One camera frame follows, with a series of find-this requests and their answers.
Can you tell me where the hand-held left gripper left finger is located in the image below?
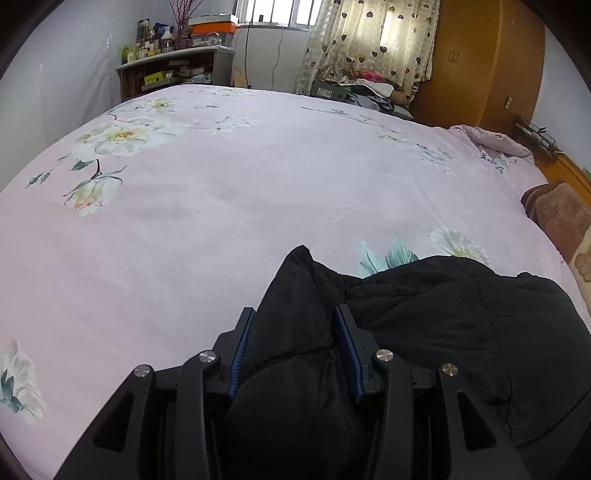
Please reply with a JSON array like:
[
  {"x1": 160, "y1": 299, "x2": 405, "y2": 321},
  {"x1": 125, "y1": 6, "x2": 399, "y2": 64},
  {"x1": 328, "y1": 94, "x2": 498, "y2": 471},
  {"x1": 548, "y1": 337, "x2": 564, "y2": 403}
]
[{"x1": 54, "y1": 307, "x2": 257, "y2": 480}]

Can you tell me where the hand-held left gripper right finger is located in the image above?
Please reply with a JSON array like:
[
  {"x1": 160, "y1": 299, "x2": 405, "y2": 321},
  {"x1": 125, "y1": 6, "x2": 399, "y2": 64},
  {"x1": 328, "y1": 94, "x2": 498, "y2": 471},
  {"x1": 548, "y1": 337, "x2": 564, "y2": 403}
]
[{"x1": 332, "y1": 304, "x2": 532, "y2": 480}]

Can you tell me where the black quilted puffer jacket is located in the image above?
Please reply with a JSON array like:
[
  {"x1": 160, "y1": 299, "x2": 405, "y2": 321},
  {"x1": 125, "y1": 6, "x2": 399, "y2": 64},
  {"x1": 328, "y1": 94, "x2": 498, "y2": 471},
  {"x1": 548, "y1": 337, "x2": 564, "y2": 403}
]
[{"x1": 222, "y1": 244, "x2": 591, "y2": 480}]

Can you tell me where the pile of clothes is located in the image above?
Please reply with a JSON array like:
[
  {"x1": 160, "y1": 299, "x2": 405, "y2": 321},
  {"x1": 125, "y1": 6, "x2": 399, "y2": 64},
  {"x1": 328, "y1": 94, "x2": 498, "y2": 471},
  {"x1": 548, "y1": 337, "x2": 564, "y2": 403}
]
[{"x1": 342, "y1": 69, "x2": 416, "y2": 116}]

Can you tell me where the floral pink bed sheet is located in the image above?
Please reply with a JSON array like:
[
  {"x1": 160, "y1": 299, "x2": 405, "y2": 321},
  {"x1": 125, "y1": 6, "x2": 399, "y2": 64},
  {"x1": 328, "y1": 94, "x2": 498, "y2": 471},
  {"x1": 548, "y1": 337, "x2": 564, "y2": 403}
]
[{"x1": 0, "y1": 83, "x2": 591, "y2": 480}]

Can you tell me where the teddy bear pillow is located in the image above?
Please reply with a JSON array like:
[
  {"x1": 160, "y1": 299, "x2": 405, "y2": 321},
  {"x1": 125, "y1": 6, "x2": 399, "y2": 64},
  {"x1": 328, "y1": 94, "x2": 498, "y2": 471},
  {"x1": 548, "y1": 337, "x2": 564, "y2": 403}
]
[{"x1": 521, "y1": 181, "x2": 591, "y2": 319}]

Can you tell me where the dark flat box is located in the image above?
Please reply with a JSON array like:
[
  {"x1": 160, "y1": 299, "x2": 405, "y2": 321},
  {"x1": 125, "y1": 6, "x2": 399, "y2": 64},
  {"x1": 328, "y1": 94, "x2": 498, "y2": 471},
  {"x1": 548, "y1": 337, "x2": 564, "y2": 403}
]
[{"x1": 310, "y1": 78, "x2": 352, "y2": 100}]

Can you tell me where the wooden headboard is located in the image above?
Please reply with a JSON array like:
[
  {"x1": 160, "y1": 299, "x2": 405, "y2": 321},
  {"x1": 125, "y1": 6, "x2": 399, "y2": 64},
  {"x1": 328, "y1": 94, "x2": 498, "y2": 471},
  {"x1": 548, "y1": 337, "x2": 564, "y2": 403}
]
[{"x1": 512, "y1": 115, "x2": 591, "y2": 195}]

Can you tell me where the cluttered wooden shelf unit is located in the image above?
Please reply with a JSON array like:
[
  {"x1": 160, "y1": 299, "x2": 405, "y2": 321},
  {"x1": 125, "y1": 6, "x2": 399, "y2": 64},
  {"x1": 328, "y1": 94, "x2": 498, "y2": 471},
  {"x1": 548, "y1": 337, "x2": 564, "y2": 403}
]
[{"x1": 115, "y1": 45, "x2": 236, "y2": 103}]

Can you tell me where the heart print curtain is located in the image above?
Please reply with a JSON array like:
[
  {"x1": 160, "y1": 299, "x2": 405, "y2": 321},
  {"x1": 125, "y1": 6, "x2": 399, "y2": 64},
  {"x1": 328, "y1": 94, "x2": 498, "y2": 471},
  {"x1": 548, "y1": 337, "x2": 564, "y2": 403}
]
[{"x1": 295, "y1": 0, "x2": 441, "y2": 104}]

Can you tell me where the wooden wardrobe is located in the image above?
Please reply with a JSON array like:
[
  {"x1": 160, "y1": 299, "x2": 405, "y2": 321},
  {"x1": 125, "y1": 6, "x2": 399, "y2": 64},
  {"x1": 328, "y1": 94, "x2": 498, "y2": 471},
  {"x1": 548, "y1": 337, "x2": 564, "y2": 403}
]
[{"x1": 409, "y1": 0, "x2": 546, "y2": 139}]

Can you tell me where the orange storage box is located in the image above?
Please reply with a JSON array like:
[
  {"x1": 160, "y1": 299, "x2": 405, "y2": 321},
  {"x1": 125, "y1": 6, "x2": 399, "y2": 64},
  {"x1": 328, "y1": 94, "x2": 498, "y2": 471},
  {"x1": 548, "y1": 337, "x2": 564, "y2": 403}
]
[{"x1": 189, "y1": 22, "x2": 237, "y2": 37}]

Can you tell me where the vase with bare branches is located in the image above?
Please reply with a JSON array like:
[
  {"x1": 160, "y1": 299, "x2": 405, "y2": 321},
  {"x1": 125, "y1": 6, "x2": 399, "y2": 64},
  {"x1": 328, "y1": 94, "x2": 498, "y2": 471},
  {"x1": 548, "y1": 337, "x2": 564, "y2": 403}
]
[{"x1": 167, "y1": 0, "x2": 204, "y2": 49}]

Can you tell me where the window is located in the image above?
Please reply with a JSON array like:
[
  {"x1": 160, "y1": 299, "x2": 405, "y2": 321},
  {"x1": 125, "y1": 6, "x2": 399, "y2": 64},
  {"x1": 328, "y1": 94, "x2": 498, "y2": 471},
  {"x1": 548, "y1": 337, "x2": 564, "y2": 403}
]
[{"x1": 233, "y1": 0, "x2": 342, "y2": 31}]

